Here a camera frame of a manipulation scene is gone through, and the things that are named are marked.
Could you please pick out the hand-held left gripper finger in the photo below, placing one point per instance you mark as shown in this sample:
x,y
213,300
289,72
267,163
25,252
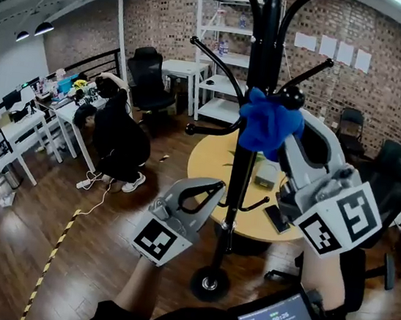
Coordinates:
x,y
203,219
175,192

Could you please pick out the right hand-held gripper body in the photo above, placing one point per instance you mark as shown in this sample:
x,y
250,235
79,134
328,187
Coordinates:
x,y
340,216

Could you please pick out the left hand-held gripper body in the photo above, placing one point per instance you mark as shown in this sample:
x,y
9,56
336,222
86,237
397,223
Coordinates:
x,y
159,242

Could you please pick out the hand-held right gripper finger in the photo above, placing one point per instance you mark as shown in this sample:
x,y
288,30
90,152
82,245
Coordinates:
x,y
295,172
330,148

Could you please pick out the blue cloth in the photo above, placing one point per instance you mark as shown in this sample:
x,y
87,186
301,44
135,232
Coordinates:
x,y
268,128

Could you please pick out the black coat rack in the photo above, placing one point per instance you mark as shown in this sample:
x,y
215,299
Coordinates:
x,y
268,35

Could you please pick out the person's left forearm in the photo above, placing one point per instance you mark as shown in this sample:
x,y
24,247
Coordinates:
x,y
138,287

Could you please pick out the person's right forearm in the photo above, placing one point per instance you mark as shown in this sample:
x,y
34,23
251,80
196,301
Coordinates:
x,y
322,280

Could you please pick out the grey metal box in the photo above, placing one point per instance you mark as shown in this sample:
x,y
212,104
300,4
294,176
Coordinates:
x,y
268,178

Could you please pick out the black folding chair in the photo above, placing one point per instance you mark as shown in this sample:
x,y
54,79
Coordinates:
x,y
350,130

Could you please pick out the round wooden table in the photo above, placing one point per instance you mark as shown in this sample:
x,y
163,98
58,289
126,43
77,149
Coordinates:
x,y
211,164

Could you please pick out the black smartphone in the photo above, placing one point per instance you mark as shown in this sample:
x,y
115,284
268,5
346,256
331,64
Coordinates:
x,y
277,218

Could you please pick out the black office chair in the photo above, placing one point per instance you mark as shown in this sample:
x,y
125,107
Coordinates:
x,y
149,78
391,171

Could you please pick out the yellow black striped floor tape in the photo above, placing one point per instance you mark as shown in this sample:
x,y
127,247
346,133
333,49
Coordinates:
x,y
59,239

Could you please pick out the black computer mouse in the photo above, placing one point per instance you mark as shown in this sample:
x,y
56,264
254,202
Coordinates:
x,y
209,81

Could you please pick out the small white square table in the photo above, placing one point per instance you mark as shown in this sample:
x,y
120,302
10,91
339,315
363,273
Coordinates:
x,y
184,67

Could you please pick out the white desk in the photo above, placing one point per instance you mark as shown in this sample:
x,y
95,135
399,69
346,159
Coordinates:
x,y
23,127
77,112

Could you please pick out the white metal shelving unit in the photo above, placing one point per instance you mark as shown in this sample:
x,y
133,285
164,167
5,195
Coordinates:
x,y
222,57

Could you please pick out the clear water bottle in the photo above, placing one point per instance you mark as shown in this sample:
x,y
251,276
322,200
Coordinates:
x,y
221,47
243,20

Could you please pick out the yellow flower bunch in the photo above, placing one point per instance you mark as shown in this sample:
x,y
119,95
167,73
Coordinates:
x,y
80,83

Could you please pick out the blue plastic box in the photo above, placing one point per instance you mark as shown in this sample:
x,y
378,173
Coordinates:
x,y
64,84

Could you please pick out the black stair railing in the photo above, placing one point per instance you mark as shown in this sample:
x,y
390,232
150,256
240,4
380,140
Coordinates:
x,y
88,61

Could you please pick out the grey metal waste bin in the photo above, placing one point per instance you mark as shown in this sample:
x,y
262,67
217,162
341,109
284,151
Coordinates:
x,y
11,177

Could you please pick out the white spray bottle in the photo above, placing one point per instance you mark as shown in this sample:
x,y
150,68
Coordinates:
x,y
220,16

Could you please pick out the black pendant lamp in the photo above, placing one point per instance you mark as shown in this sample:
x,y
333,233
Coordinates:
x,y
44,29
22,36

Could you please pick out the white wall paper sheet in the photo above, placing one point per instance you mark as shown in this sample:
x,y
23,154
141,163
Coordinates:
x,y
345,52
363,61

